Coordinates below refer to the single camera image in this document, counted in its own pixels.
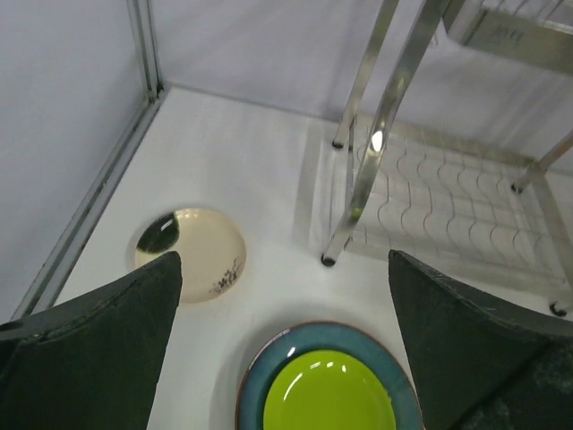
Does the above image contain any stainless steel dish rack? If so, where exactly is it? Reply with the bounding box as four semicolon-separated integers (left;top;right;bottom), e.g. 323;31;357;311
320;1;572;318

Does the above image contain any cream plate with floral print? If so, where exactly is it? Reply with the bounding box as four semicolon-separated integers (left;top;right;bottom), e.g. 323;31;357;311
134;208;247;304

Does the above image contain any lime green plate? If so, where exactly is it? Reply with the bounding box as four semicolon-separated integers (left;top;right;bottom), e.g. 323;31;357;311
262;349;398;429

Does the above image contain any blue glazed ceramic plate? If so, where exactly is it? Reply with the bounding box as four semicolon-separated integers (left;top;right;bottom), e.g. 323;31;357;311
235;321;424;429

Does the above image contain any aluminium frame post left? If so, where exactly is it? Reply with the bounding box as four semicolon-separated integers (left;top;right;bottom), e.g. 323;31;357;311
1;1;163;321

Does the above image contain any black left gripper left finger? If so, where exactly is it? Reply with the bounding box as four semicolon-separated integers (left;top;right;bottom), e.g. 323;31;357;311
1;252;183;429

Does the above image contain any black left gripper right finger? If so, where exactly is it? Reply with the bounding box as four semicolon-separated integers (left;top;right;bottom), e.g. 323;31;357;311
389;250;572;429

